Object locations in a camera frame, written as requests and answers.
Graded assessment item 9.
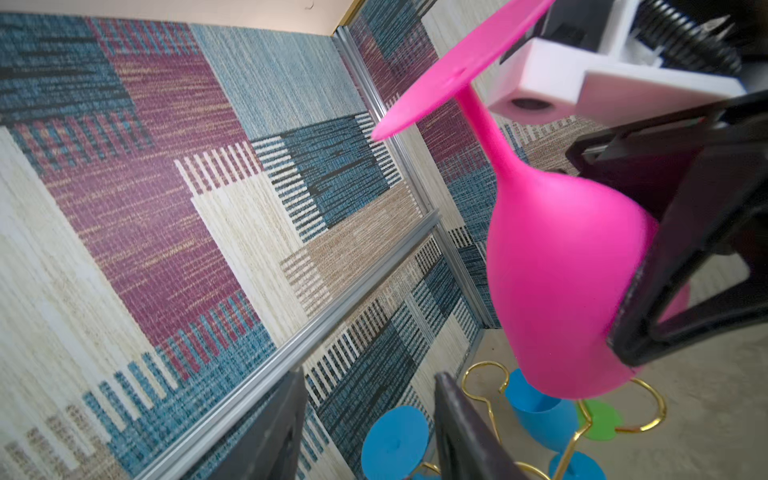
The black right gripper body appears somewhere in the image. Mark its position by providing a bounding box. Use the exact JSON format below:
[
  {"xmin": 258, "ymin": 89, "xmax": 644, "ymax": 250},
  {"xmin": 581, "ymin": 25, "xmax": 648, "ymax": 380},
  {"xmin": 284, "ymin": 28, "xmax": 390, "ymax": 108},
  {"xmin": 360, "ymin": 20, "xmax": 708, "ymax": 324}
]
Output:
[{"xmin": 566, "ymin": 92, "xmax": 767, "ymax": 258}]

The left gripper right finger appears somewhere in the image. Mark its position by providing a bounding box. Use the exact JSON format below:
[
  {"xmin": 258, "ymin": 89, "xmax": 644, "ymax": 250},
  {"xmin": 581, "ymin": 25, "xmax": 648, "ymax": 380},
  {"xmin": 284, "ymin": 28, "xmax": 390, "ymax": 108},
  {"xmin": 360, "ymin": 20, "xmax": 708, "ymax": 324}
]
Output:
[{"xmin": 433, "ymin": 372, "xmax": 526, "ymax": 480}]

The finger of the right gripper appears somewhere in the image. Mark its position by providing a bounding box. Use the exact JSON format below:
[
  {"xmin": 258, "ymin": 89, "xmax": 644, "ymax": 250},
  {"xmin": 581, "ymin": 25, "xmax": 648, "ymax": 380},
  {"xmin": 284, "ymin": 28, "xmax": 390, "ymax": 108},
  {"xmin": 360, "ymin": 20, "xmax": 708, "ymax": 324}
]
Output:
[{"xmin": 609, "ymin": 149, "xmax": 767, "ymax": 367}]

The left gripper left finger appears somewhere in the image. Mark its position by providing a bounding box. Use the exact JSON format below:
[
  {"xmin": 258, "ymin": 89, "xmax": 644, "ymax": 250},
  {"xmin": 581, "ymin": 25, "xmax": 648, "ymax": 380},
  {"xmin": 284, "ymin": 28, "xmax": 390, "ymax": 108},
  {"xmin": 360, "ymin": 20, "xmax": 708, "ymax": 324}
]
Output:
[{"xmin": 211, "ymin": 368, "xmax": 308, "ymax": 480}]

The blue wine glass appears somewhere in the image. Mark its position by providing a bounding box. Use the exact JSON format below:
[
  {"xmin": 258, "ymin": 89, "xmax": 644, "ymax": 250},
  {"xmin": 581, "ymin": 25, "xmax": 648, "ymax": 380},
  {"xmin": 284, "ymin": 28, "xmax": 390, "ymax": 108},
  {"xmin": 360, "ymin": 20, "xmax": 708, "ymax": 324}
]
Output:
[
  {"xmin": 504, "ymin": 369, "xmax": 579, "ymax": 479},
  {"xmin": 361, "ymin": 405, "xmax": 441, "ymax": 480}
]

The green wine glass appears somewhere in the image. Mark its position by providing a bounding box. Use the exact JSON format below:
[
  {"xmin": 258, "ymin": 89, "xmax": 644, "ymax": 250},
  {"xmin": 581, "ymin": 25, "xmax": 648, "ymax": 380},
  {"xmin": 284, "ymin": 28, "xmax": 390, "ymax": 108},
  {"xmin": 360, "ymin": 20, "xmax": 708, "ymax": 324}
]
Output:
[{"xmin": 584, "ymin": 400, "xmax": 624, "ymax": 442}]

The pink wine glass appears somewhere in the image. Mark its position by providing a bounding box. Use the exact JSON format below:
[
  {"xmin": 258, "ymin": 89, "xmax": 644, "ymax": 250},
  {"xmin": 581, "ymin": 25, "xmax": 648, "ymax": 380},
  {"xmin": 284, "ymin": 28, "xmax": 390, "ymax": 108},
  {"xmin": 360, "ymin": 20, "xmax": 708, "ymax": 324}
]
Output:
[{"xmin": 372, "ymin": 1, "xmax": 658, "ymax": 400}]

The gold wine glass rack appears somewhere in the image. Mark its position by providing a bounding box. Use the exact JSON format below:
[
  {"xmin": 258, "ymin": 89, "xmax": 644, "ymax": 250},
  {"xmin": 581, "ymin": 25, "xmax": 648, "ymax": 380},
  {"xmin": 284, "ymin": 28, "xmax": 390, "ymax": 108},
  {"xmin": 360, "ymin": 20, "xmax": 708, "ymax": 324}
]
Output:
[{"xmin": 415, "ymin": 361, "xmax": 667, "ymax": 479}]

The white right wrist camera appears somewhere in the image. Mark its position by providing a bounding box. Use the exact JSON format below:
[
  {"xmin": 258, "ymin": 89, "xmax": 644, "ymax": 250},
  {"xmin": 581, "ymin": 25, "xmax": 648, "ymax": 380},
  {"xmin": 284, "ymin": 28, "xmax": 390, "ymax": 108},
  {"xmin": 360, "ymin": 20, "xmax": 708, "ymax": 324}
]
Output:
[{"xmin": 487, "ymin": 1, "xmax": 745, "ymax": 127}]

